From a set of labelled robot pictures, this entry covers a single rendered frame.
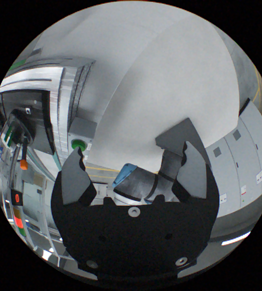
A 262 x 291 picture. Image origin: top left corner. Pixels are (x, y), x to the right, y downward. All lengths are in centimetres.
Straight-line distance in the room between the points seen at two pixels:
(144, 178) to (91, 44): 43
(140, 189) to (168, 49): 42
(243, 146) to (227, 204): 145
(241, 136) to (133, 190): 269
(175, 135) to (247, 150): 249
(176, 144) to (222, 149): 252
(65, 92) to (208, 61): 35
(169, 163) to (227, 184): 251
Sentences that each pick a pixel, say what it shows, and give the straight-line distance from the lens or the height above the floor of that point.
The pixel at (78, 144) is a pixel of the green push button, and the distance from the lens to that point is 24.
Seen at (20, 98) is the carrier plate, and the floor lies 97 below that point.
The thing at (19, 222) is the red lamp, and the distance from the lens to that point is 56.
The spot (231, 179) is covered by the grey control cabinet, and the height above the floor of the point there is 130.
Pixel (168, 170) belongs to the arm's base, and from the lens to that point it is 36.
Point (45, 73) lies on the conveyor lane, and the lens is 19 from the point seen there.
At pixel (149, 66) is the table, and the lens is 24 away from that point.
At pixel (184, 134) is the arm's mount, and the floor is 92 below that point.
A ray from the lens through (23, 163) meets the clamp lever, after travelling 25.
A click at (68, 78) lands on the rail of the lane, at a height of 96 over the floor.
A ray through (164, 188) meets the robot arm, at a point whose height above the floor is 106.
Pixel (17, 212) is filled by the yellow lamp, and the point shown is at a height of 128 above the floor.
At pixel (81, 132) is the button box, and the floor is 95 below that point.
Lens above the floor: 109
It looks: 33 degrees down
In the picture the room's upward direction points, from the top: 175 degrees clockwise
